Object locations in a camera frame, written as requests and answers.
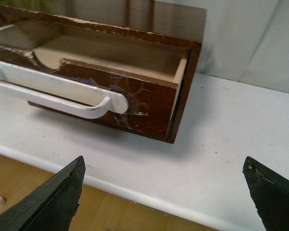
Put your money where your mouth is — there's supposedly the white drawer handle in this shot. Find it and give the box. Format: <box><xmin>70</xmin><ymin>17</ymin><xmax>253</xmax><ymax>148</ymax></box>
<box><xmin>0</xmin><ymin>61</ymin><xmax>129</xmax><ymax>119</ymax></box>

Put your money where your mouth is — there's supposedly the brown wooden drawer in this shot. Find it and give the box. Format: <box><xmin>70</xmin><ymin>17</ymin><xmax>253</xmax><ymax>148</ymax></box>
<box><xmin>0</xmin><ymin>20</ymin><xmax>189</xmax><ymax>138</ymax></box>

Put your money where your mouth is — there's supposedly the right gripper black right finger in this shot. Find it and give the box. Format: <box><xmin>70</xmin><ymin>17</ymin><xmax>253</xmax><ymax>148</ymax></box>
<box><xmin>243</xmin><ymin>156</ymin><xmax>289</xmax><ymax>231</ymax></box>

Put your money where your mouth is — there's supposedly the dark wooden drawer cabinet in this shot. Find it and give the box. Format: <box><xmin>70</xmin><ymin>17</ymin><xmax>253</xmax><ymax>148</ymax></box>
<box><xmin>0</xmin><ymin>0</ymin><xmax>207</xmax><ymax>143</ymax></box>

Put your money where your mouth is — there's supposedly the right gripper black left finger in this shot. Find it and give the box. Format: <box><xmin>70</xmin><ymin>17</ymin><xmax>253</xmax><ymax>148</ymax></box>
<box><xmin>0</xmin><ymin>156</ymin><xmax>85</xmax><ymax>231</ymax></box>

